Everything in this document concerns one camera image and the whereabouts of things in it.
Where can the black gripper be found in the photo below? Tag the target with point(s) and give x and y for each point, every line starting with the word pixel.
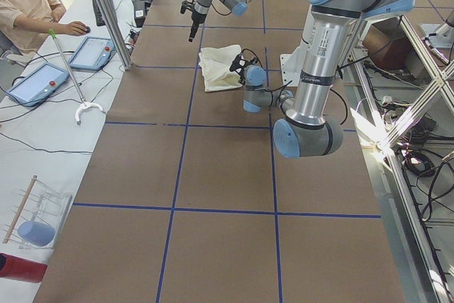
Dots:
pixel 242 76
pixel 194 18

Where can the white long-sleeve cat shirt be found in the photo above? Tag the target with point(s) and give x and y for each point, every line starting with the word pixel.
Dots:
pixel 215 64

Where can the black box white label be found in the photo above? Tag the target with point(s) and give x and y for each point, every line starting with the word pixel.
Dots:
pixel 139 12

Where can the far blue teach pendant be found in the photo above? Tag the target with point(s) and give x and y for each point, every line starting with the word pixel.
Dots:
pixel 92 54

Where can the blue teach pendant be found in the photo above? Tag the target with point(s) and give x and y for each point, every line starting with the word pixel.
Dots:
pixel 38 85
pixel 92 54

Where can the white reacher grabber stick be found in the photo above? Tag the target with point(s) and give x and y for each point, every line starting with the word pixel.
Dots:
pixel 84 104

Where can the brown cardboard box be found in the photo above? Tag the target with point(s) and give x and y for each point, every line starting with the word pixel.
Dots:
pixel 386 52

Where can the near blue teach pendant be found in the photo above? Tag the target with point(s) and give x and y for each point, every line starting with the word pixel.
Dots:
pixel 38 85

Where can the person in beige shirt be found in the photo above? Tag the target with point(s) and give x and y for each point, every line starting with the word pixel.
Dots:
pixel 27 23

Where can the clear acrylic drying rack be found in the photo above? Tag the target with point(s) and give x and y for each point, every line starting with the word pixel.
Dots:
pixel 39 202

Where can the light blue cup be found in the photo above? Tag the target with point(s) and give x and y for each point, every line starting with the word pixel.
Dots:
pixel 37 233

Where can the red cylinder bottle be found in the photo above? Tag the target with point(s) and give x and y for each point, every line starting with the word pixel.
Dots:
pixel 21 269

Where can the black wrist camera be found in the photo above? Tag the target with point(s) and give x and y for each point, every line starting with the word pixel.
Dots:
pixel 187 6
pixel 239 62

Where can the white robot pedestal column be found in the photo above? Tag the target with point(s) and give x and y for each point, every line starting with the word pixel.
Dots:
pixel 291 64

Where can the aluminium frame post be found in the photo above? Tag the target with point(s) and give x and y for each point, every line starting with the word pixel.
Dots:
pixel 114 32

